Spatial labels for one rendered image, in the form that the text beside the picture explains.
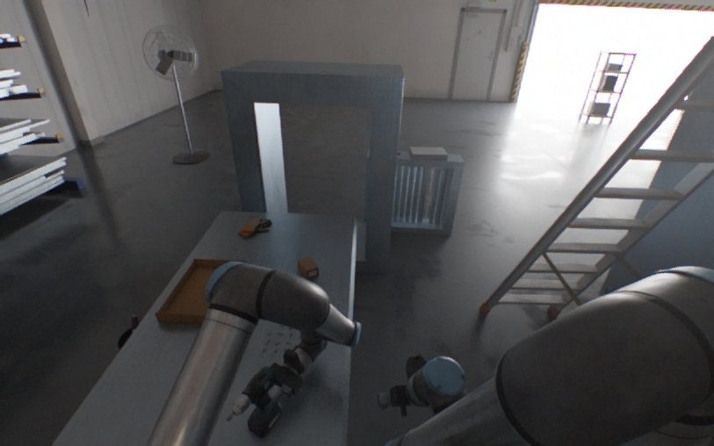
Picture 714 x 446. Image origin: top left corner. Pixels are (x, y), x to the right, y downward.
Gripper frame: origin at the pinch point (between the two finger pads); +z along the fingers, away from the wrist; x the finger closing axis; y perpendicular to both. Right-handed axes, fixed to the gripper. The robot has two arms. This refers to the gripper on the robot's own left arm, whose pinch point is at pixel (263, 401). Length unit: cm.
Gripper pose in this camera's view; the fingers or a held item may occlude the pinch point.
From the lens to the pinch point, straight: 138.8
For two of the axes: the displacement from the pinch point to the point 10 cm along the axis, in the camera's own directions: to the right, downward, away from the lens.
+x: -8.7, -2.7, 4.2
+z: -5.0, 4.3, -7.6
